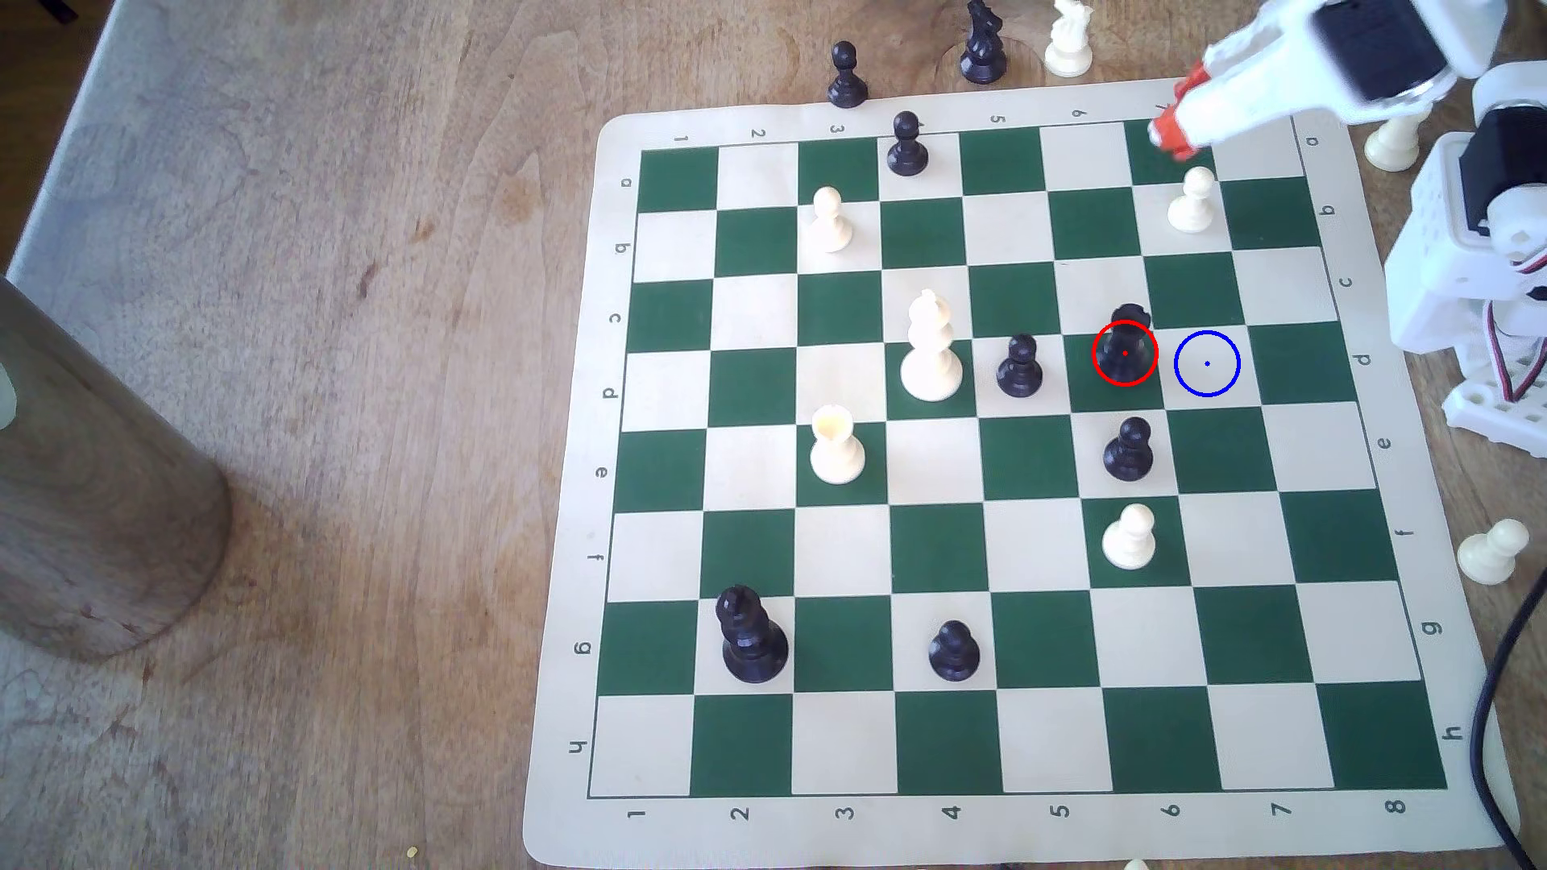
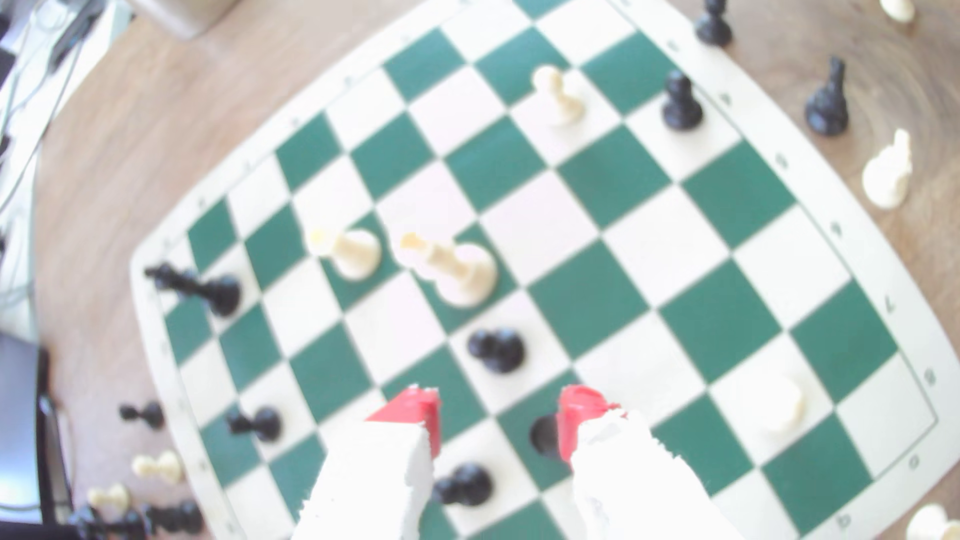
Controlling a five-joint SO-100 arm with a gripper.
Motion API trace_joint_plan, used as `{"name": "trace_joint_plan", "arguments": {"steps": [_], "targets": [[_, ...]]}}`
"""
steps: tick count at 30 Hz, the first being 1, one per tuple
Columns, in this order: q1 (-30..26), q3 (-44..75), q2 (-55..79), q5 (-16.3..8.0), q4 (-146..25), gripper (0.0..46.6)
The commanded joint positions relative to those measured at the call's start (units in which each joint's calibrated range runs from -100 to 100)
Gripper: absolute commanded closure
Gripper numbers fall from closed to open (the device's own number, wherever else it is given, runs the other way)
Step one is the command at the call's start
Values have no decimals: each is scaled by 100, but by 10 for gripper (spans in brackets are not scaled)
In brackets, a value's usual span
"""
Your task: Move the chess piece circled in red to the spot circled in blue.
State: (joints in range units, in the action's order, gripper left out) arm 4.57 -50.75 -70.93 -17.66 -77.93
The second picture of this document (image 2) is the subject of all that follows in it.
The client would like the grey screen device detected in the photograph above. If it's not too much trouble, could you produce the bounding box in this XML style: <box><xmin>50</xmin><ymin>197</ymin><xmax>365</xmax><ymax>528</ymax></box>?
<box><xmin>0</xmin><ymin>332</ymin><xmax>75</xmax><ymax>526</ymax></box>

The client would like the black bishop lower left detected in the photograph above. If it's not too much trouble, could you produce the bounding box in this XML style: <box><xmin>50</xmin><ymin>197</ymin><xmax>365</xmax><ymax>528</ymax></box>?
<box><xmin>144</xmin><ymin>262</ymin><xmax>243</xmax><ymax>318</ymax></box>

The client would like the white rook chess piece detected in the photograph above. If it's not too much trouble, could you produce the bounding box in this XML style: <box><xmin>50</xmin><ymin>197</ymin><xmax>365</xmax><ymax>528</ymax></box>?
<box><xmin>306</xmin><ymin>227</ymin><xmax>384</xmax><ymax>282</ymax></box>

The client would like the black rook chess piece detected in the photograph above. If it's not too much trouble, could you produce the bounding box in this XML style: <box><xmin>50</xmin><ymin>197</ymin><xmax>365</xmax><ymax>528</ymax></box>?
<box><xmin>528</xmin><ymin>414</ymin><xmax>562</xmax><ymax>460</ymax></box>

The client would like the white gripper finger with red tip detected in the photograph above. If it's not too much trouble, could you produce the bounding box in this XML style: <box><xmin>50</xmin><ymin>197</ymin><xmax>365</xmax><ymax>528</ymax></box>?
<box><xmin>291</xmin><ymin>384</ymin><xmax>443</xmax><ymax>540</ymax></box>
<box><xmin>557</xmin><ymin>384</ymin><xmax>745</xmax><ymax>540</ymax></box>

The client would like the white queen chess piece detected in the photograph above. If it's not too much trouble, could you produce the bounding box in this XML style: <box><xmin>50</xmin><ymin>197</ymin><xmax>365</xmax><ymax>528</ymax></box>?
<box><xmin>393</xmin><ymin>231</ymin><xmax>500</xmax><ymax>310</ymax></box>

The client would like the black pawn chess piece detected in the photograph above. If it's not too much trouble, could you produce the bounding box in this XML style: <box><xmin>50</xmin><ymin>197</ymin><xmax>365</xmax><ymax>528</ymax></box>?
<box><xmin>694</xmin><ymin>0</ymin><xmax>734</xmax><ymax>48</ymax></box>
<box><xmin>467</xmin><ymin>327</ymin><xmax>528</xmax><ymax>375</ymax></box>
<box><xmin>661</xmin><ymin>69</ymin><xmax>705</xmax><ymax>132</ymax></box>
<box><xmin>225</xmin><ymin>405</ymin><xmax>284</xmax><ymax>444</ymax></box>
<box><xmin>118</xmin><ymin>401</ymin><xmax>166</xmax><ymax>431</ymax></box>
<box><xmin>432</xmin><ymin>462</ymin><xmax>495</xmax><ymax>507</ymax></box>

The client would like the green and white chess mat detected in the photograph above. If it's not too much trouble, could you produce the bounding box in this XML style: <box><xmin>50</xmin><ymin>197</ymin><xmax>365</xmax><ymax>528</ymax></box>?
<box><xmin>129</xmin><ymin>0</ymin><xmax>960</xmax><ymax>540</ymax></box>

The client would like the black knight off board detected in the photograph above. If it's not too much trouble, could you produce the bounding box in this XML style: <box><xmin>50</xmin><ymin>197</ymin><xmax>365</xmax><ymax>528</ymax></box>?
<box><xmin>804</xmin><ymin>56</ymin><xmax>851</xmax><ymax>138</ymax></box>

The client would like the white knight chess piece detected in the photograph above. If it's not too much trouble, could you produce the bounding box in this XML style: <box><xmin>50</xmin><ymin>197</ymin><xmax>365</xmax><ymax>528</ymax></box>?
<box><xmin>861</xmin><ymin>128</ymin><xmax>914</xmax><ymax>210</ymax></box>

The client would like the white pawn chess piece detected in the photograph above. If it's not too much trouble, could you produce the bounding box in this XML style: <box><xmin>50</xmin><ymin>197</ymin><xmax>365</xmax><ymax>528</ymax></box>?
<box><xmin>132</xmin><ymin>450</ymin><xmax>186</xmax><ymax>485</ymax></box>
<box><xmin>738</xmin><ymin>372</ymin><xmax>807</xmax><ymax>435</ymax></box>
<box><xmin>86</xmin><ymin>483</ymin><xmax>133</xmax><ymax>513</ymax></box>
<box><xmin>531</xmin><ymin>64</ymin><xmax>587</xmax><ymax>126</ymax></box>

